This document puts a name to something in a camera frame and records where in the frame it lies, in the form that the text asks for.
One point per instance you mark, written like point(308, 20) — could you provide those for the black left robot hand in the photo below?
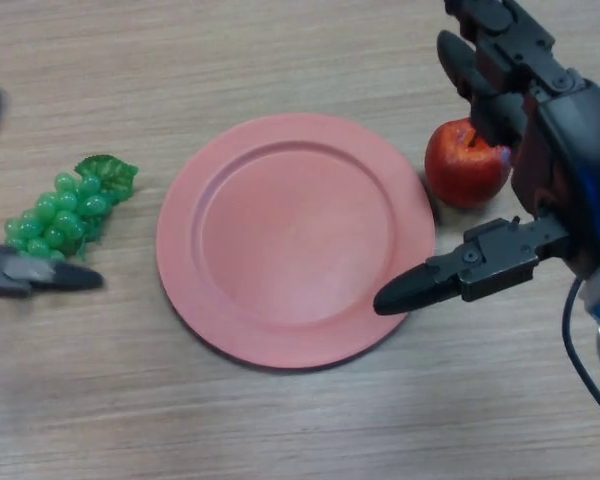
point(10, 272)

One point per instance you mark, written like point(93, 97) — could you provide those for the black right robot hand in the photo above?
point(575, 145)

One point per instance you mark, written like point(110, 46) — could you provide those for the green plastic grape bunch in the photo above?
point(55, 220)

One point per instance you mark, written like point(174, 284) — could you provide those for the pink round plate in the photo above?
point(280, 240)

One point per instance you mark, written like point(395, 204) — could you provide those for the red apple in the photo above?
point(455, 170)

